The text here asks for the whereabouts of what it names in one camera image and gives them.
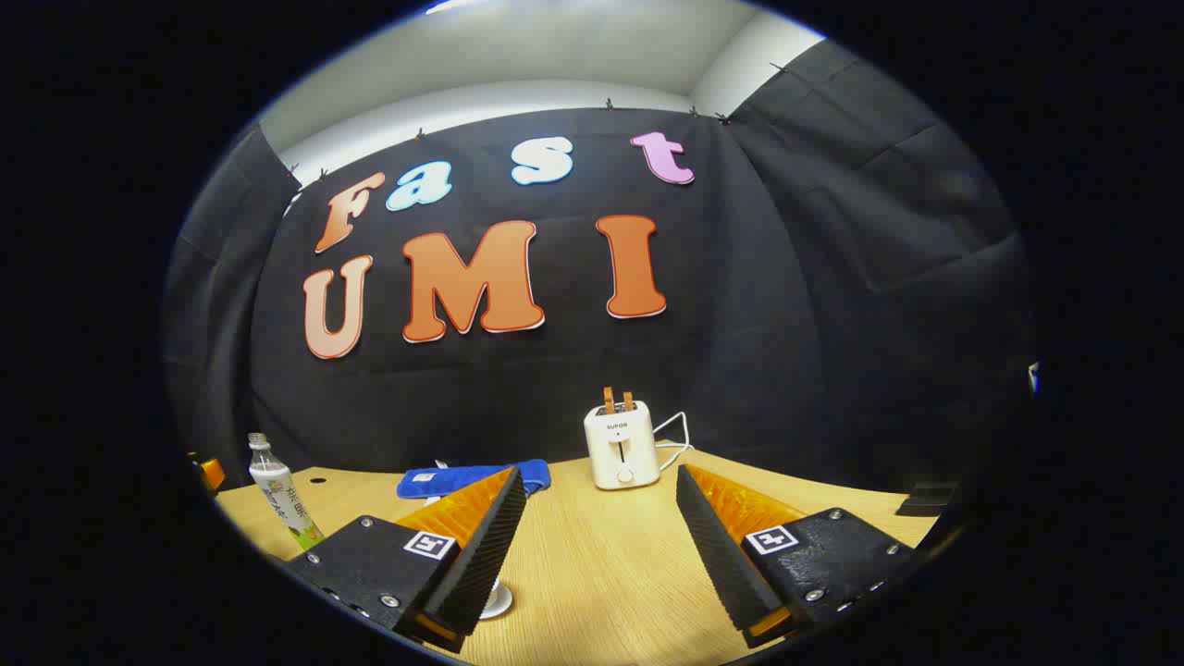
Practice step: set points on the black flat object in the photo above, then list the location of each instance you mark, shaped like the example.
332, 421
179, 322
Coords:
925, 504

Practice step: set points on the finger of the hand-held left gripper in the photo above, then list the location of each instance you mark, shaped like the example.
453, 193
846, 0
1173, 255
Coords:
213, 474

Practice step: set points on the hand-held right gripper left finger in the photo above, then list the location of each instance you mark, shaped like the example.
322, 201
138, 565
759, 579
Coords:
481, 555

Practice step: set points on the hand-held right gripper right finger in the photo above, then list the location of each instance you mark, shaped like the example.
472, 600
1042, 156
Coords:
712, 546

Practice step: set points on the black backdrop cloth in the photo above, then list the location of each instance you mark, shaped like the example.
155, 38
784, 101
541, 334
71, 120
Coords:
555, 388

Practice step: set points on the water bottle with green label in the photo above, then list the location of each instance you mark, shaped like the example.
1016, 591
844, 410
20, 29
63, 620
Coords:
277, 490

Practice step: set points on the white saucer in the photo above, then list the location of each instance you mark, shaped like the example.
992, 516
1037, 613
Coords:
499, 606

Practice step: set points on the blue cloth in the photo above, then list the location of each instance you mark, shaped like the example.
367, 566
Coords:
444, 481

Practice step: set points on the white toaster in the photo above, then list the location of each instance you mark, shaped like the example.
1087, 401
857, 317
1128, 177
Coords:
620, 453

